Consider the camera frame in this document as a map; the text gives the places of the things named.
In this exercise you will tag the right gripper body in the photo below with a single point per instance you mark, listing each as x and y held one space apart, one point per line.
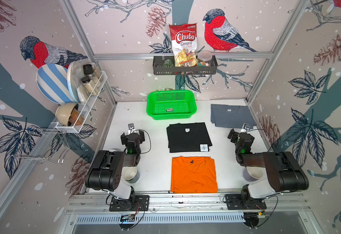
234 139

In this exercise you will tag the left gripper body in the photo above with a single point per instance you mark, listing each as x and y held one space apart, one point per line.
123 139

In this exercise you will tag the grey t-shirt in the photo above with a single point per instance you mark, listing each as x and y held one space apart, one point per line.
231 116

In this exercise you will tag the green plastic basket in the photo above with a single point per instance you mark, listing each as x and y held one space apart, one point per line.
171 105

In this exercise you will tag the black t-shirt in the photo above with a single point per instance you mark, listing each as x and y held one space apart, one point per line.
188 137

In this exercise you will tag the orange t-shirt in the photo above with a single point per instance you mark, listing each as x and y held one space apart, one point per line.
193 175

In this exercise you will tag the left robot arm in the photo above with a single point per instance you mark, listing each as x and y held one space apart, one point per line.
106 169

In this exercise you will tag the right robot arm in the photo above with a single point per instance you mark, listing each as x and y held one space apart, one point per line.
284 174

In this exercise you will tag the left cream mug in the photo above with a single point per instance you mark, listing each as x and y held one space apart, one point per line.
130 174

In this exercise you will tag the right lilac mug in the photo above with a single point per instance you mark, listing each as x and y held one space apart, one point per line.
252 174

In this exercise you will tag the brown packet in rack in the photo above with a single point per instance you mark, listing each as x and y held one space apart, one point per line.
75 119

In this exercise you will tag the beige bowl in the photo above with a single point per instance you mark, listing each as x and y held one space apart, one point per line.
64 112

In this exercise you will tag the spice jar black lid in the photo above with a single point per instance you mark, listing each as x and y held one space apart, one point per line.
88 70

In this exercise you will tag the green glass jar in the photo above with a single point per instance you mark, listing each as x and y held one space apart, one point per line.
168 63

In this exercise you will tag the white plate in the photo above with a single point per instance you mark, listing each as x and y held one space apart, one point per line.
74 75

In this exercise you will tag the clear jar with lid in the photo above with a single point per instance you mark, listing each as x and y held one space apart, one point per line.
204 58

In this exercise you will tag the blue striped plate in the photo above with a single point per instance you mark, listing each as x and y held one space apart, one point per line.
52 82

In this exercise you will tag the Chuba cassava chips bag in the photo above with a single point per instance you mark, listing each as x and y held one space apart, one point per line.
184 44

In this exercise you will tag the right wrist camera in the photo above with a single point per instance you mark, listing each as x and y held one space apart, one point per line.
246 127

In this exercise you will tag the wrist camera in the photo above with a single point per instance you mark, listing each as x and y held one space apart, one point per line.
246 127
131 127

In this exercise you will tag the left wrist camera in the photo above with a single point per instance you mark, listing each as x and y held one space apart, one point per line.
131 127

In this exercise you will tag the white wire rack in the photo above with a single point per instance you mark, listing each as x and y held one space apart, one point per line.
84 108

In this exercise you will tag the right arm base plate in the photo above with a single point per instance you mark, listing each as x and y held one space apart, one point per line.
236 202

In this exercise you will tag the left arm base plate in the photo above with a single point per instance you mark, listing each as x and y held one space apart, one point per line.
138 203

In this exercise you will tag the black wall shelf basket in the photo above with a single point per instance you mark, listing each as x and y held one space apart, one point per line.
159 69

